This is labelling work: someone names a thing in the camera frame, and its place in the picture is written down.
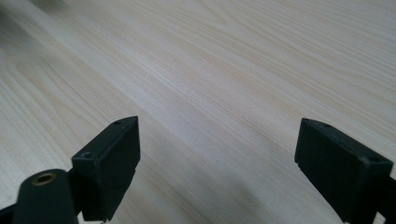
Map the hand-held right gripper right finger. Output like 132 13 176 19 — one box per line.
293 118 394 224

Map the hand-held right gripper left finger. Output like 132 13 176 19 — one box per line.
71 116 141 222

